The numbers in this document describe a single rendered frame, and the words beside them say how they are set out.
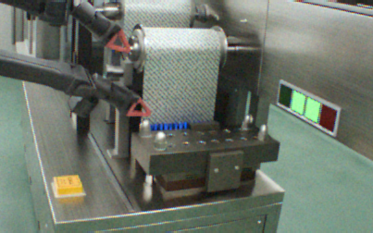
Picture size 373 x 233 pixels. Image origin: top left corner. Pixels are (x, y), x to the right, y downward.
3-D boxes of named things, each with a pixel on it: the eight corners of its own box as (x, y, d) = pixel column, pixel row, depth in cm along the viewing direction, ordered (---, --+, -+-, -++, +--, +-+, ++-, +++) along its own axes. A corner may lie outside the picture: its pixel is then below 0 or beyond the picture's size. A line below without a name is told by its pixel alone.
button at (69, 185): (54, 184, 117) (53, 176, 117) (78, 182, 120) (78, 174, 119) (56, 196, 111) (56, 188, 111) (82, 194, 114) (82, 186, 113)
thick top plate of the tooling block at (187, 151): (130, 152, 126) (131, 131, 124) (250, 141, 142) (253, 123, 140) (148, 176, 113) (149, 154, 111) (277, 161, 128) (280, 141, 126)
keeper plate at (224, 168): (204, 189, 121) (208, 153, 117) (235, 185, 125) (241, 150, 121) (207, 193, 119) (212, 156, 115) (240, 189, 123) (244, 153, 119)
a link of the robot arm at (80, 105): (80, 86, 110) (71, 64, 115) (58, 116, 115) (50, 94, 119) (115, 95, 119) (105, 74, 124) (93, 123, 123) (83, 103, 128)
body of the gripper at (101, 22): (105, 45, 116) (85, 29, 112) (96, 39, 124) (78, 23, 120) (121, 27, 116) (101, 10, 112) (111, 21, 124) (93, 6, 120)
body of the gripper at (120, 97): (126, 117, 121) (104, 105, 117) (117, 105, 130) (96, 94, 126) (138, 97, 120) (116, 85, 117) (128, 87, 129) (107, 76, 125)
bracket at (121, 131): (105, 153, 141) (108, 59, 131) (124, 151, 144) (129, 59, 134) (109, 159, 137) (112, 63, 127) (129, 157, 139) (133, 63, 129)
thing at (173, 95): (140, 131, 130) (143, 69, 124) (211, 126, 139) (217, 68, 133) (141, 131, 130) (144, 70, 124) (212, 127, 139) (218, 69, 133)
